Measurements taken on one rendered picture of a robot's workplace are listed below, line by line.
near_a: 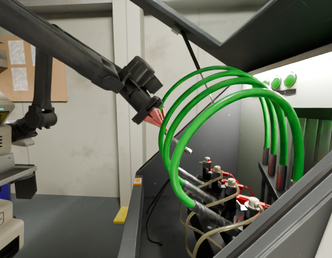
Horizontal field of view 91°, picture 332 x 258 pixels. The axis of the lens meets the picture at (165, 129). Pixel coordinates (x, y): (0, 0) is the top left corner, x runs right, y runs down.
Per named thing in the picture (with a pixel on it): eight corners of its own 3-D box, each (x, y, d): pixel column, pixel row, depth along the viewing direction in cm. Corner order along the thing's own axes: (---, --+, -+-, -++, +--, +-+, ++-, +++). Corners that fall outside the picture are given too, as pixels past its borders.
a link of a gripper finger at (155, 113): (171, 126, 47) (149, 103, 48) (154, 143, 49) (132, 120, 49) (174, 124, 54) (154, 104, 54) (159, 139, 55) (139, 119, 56)
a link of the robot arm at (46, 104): (47, 32, 78) (27, 20, 68) (73, 34, 77) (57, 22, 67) (42, 125, 83) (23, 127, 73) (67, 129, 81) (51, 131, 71)
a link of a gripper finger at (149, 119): (177, 121, 47) (154, 97, 47) (159, 137, 48) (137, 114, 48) (179, 119, 53) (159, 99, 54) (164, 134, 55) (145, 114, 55)
